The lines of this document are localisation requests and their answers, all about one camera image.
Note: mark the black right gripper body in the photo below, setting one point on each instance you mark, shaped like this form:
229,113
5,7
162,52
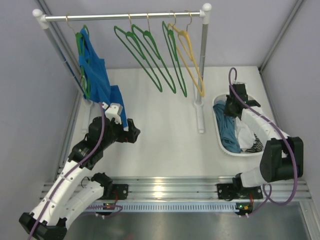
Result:
228,109

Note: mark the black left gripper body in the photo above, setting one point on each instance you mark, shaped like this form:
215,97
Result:
130,132

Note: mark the teal blue tank top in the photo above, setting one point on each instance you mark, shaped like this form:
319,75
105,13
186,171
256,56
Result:
226,128

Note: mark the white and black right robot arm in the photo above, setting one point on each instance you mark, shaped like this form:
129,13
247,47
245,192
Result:
283,155

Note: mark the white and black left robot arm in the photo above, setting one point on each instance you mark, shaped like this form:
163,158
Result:
55,213

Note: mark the bright blue tank top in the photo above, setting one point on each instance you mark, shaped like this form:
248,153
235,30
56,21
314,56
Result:
100,88

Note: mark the yellow hanger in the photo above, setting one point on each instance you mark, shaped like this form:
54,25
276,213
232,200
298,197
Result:
186,43

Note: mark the green hanger with blue top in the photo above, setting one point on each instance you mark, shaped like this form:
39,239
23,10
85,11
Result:
81,48

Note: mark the white plastic laundry basket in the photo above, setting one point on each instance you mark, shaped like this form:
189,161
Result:
223,97

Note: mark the black and white striped garment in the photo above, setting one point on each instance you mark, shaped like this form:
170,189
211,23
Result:
256,147

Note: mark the silver and white clothes rack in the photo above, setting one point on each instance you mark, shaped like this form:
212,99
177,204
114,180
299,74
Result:
204,13

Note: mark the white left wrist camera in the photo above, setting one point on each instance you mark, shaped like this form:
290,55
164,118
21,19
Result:
113,112

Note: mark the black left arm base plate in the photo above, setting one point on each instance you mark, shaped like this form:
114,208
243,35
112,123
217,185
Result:
121,191

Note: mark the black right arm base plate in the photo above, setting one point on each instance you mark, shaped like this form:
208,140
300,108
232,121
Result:
228,192

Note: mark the aluminium mounting rail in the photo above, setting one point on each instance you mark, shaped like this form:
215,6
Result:
172,194

